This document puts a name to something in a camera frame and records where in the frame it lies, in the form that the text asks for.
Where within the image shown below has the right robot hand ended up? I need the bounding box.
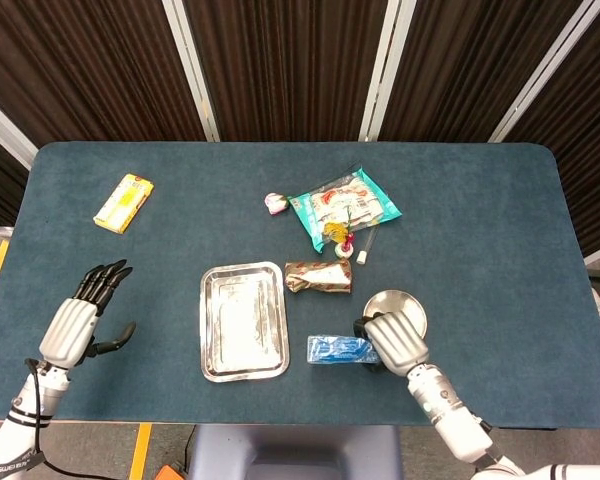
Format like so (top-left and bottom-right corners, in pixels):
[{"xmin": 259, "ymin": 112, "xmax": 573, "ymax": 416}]
[{"xmin": 352, "ymin": 309, "xmax": 430, "ymax": 377}]

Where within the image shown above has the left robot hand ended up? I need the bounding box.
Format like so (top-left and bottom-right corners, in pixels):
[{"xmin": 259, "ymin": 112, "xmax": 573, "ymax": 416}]
[{"xmin": 38, "ymin": 258, "xmax": 137, "ymax": 371}]

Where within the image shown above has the blue snack packet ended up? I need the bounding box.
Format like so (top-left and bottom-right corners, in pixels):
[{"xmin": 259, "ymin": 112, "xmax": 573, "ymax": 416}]
[{"xmin": 307, "ymin": 334, "xmax": 381, "ymax": 366}]

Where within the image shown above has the brown snack packet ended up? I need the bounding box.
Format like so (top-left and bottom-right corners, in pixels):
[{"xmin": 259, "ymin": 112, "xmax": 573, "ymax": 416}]
[{"xmin": 284, "ymin": 258, "xmax": 354, "ymax": 296}]

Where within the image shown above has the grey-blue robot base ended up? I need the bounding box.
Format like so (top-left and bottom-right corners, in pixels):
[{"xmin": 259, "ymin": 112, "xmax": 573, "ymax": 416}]
[{"xmin": 187, "ymin": 424, "xmax": 404, "ymax": 480}]

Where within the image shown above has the round steel plate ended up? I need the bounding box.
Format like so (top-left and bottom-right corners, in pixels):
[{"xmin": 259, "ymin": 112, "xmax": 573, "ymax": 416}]
[{"xmin": 362, "ymin": 289, "xmax": 428, "ymax": 346}]

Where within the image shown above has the clear tube with white cap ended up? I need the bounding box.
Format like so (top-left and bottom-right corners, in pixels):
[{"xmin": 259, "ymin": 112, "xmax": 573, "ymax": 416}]
[{"xmin": 356, "ymin": 227, "xmax": 381, "ymax": 266}]

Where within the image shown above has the small toy with stick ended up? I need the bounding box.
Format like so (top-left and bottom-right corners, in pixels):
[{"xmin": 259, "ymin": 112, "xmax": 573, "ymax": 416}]
[{"xmin": 322, "ymin": 208, "xmax": 357, "ymax": 260}]

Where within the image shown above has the yellow flat box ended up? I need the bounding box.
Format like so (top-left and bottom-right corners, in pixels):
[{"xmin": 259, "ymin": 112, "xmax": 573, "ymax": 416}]
[{"xmin": 92, "ymin": 173, "xmax": 155, "ymax": 234}]

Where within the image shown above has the blue felt table cover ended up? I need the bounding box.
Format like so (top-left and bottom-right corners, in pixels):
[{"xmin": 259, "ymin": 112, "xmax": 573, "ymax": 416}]
[{"xmin": 0, "ymin": 141, "xmax": 600, "ymax": 431}]

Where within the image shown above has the teal snack bag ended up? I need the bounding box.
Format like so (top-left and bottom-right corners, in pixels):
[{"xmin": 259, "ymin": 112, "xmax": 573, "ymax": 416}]
[{"xmin": 288, "ymin": 167, "xmax": 402, "ymax": 254}]

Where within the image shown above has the rectangular steel tray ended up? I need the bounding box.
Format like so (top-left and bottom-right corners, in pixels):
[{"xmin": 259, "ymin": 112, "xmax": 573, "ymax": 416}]
[{"xmin": 199, "ymin": 260, "xmax": 291, "ymax": 384}]

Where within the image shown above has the pink artificial rose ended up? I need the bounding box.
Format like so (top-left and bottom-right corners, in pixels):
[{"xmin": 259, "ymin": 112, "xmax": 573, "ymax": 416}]
[{"xmin": 264, "ymin": 192, "xmax": 294, "ymax": 216}]

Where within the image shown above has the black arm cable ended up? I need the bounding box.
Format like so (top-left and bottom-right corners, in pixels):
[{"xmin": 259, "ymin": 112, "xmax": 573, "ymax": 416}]
[{"xmin": 24, "ymin": 357, "xmax": 81, "ymax": 480}]

